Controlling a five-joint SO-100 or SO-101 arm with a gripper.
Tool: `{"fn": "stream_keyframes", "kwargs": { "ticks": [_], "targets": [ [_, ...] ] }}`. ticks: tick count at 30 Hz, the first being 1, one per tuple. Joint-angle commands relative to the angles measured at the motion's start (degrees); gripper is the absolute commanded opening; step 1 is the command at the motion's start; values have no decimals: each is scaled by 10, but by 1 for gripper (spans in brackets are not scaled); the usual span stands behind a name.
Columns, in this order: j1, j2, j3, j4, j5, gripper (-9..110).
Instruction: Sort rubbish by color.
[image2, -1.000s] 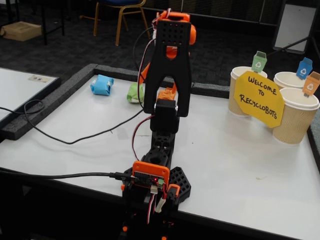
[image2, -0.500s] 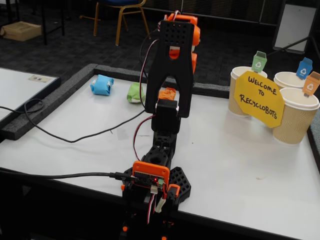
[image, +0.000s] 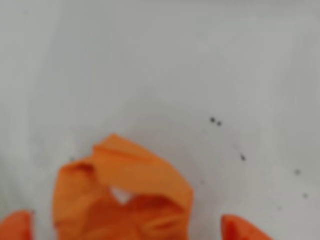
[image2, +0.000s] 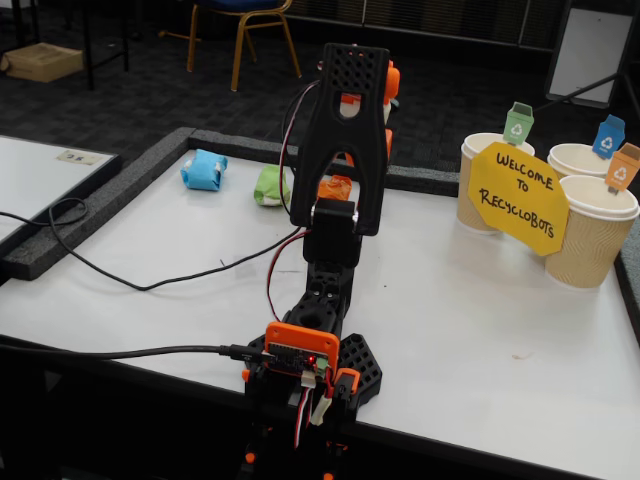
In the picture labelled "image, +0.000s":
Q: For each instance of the orange paper rubbish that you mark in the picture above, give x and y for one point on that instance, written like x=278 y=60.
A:
x=140 y=170

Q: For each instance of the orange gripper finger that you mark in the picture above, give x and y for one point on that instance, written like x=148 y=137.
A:
x=16 y=226
x=240 y=231

